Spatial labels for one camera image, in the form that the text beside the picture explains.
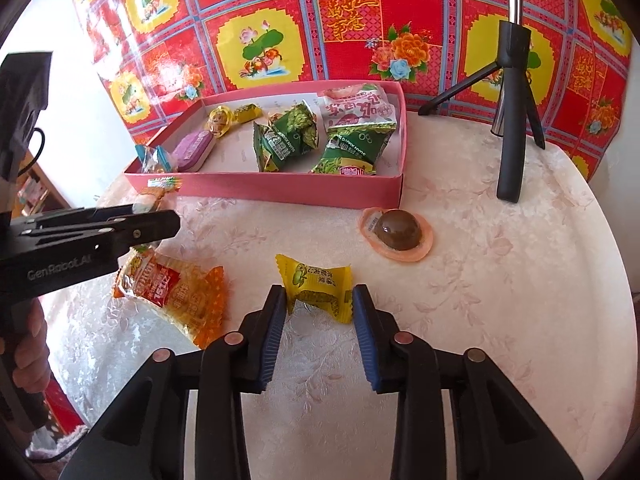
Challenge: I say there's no green pea snack packet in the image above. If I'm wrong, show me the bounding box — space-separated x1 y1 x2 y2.
310 125 393 177
251 100 321 173

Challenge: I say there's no black tripod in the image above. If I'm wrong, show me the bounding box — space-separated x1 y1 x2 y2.
417 0 547 204

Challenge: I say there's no brown jelly cup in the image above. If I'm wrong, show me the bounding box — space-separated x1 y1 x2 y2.
360 206 433 263

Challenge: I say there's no person's left hand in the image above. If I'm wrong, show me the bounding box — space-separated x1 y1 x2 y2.
12 306 52 394

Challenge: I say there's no wooden shelf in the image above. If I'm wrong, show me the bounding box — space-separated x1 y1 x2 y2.
17 145 71 216

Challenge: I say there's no red printed wall cloth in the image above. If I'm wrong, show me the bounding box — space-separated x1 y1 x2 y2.
67 0 633 183

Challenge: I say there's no blue white candy packet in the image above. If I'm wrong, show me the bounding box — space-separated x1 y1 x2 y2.
135 144 178 175

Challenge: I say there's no red patterned cloth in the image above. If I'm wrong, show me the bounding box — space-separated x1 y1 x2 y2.
42 380 88 428

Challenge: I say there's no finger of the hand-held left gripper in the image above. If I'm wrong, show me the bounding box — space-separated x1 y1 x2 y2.
27 203 138 222
10 208 182 261

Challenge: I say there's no orange cracker packet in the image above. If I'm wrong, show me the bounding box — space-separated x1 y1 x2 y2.
112 245 227 351

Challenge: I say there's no pink cardboard box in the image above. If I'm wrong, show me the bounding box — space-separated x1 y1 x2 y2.
124 80 408 210

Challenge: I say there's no white spouted drink pouch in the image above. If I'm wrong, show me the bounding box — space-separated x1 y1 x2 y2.
317 83 398 133

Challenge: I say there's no yellow green candy packet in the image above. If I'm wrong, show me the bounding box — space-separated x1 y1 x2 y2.
276 254 353 325

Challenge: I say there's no purple snack packet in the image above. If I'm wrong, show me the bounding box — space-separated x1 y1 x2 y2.
170 130 217 172

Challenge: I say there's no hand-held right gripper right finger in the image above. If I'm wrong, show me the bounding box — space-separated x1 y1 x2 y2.
352 284 583 480

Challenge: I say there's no orange clear candy packet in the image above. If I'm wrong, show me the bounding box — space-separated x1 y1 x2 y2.
207 105 236 138

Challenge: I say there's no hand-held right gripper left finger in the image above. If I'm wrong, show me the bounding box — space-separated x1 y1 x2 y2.
60 284 288 480

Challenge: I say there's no black cable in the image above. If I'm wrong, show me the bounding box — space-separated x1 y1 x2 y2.
17 127 47 178

